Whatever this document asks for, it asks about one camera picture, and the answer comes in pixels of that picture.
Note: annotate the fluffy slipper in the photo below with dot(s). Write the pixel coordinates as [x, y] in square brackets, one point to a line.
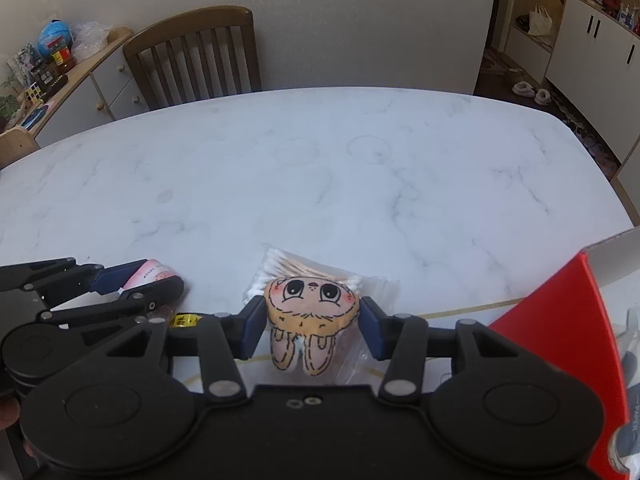
[542, 96]
[522, 89]

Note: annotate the white grey packet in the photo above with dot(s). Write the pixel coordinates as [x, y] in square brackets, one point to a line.
[629, 410]

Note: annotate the crumpled clear plastic bag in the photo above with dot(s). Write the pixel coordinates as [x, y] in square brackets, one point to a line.
[90, 36]

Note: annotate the blue printed table mat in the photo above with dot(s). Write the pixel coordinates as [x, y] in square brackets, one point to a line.
[450, 311]

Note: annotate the blue globe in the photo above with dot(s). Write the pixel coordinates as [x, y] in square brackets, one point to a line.
[52, 37]

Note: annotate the wooden sideboard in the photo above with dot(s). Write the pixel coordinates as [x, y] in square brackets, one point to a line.
[80, 100]

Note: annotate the puzzle cube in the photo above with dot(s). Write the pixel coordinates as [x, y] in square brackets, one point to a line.
[32, 92]

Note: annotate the clear bag of cotton swabs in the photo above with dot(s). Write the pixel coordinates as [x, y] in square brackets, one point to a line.
[295, 262]

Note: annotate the green potted plant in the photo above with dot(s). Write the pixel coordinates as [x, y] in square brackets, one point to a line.
[7, 97]

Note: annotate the person's left hand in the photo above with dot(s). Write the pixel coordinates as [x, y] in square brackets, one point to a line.
[7, 412]

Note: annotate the red jar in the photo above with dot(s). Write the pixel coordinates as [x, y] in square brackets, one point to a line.
[62, 57]

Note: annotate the red cardboard box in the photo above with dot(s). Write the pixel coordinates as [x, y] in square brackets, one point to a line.
[565, 340]

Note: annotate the white tote bag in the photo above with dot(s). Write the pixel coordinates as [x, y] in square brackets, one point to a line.
[540, 20]

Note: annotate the small yellow packet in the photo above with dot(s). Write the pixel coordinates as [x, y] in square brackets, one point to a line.
[184, 320]

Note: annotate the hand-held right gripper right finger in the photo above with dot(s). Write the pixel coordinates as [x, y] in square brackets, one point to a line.
[372, 329]

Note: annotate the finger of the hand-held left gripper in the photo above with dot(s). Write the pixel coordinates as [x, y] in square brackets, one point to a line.
[117, 279]
[150, 291]

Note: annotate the beige plush toy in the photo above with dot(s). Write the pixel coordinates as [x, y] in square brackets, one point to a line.
[310, 312]

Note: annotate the pink tissue packet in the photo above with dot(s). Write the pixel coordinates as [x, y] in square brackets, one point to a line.
[155, 271]

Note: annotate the dark wooden slatted chair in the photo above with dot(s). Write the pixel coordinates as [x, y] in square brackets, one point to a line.
[195, 57]

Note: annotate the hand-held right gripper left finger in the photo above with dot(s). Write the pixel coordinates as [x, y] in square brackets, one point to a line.
[252, 327]

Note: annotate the light wooden chair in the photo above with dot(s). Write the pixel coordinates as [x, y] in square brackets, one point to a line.
[17, 144]

